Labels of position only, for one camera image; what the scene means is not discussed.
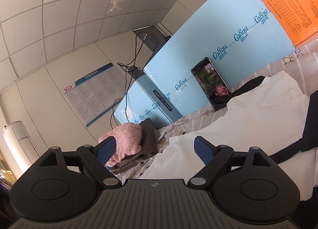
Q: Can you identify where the orange printed box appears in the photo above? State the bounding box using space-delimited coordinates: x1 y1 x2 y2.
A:
236 0 318 47

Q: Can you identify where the pink knitted sweater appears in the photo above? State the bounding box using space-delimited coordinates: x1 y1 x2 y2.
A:
99 123 143 167

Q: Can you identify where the black smartphone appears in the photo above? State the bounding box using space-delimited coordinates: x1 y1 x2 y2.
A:
191 57 231 111

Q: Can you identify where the white standing air conditioner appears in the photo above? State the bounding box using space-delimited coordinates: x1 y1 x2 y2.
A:
3 121 40 177

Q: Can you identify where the black cable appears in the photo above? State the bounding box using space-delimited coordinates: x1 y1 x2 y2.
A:
109 30 149 127

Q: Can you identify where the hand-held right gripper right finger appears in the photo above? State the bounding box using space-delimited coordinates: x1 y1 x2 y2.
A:
187 136 276 188

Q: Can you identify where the brown folded garment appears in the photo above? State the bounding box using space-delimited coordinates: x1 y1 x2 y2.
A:
109 118 158 173

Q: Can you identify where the wall poster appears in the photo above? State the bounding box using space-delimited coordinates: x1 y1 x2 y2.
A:
61 62 126 127

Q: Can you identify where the small light blue carton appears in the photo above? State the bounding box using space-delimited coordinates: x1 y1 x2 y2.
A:
113 73 183 126

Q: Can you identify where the white and black shirt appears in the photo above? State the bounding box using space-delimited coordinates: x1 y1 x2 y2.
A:
143 71 318 180

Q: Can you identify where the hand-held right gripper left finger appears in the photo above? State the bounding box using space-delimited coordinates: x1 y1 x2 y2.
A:
26 136 122 190

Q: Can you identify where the large light blue carton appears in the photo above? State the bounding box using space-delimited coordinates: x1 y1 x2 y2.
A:
143 0 297 124

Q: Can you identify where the grey striped printed bedsheet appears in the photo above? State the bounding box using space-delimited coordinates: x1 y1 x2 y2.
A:
117 45 318 180

